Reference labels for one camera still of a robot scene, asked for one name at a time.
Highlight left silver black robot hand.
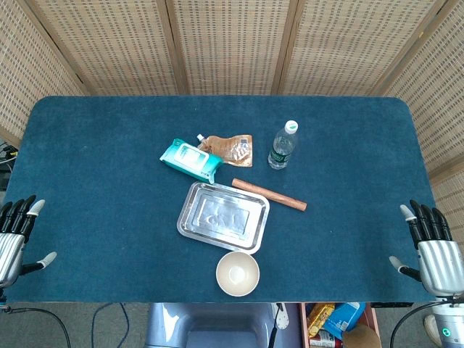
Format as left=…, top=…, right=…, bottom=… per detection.
left=0, top=194, right=58, bottom=289

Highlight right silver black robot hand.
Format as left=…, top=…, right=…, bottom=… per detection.
left=389, top=199, right=464, bottom=298

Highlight beige bowl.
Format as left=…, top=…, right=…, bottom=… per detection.
left=215, top=251, right=260, bottom=297

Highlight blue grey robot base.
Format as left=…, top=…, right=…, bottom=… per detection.
left=144, top=302, right=302, bottom=348

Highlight stainless steel tray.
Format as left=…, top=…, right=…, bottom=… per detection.
left=176, top=181, right=271, bottom=254

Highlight blue carpet table cover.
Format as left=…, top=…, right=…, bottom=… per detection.
left=5, top=94, right=436, bottom=305

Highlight brown paper bag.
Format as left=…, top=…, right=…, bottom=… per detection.
left=342, top=325, right=378, bottom=348

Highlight blue snack bag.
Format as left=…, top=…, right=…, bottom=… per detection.
left=322, top=302, right=366, bottom=341

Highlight yellow snack pack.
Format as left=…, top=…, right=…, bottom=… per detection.
left=307, top=303, right=336, bottom=338

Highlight red printed can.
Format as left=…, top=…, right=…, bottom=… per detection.
left=310, top=329, right=344, bottom=348

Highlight pink storage box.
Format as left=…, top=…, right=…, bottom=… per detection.
left=299, top=302, right=381, bottom=348

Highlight wooden rolling stick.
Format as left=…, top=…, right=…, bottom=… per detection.
left=231, top=178, right=308, bottom=212

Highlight clear plastic water bottle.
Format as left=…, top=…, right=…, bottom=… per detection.
left=267, top=120, right=300, bottom=170

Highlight teal wet wipes pack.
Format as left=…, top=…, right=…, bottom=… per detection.
left=159, top=137, right=224, bottom=185

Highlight brown spouted pouch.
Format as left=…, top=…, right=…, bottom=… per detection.
left=196, top=133, right=254, bottom=168

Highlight woven bamboo folding screen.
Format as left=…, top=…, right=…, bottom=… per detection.
left=0, top=0, right=464, bottom=262

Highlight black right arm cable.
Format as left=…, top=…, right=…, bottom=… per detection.
left=389, top=300, right=436, bottom=348

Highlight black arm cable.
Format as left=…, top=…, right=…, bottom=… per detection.
left=389, top=300, right=436, bottom=348
left=0, top=306, right=72, bottom=348

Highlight black devices with cables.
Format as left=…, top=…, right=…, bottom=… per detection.
left=0, top=137, right=19, bottom=193

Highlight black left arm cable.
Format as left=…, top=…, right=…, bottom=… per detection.
left=0, top=306, right=72, bottom=348

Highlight blue cable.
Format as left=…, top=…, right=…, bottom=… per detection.
left=90, top=302, right=130, bottom=348

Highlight white perforated bracket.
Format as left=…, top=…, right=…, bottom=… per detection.
left=268, top=302, right=291, bottom=331

